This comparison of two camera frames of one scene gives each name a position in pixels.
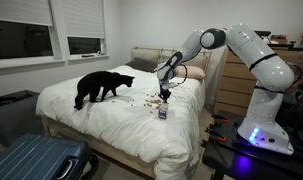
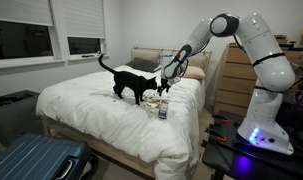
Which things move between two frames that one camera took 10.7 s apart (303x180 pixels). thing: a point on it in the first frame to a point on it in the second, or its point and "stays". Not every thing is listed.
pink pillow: x=192 y=72 stays
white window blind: x=22 y=11 stays
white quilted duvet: x=132 y=117 stays
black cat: x=90 y=84 to x=130 y=82
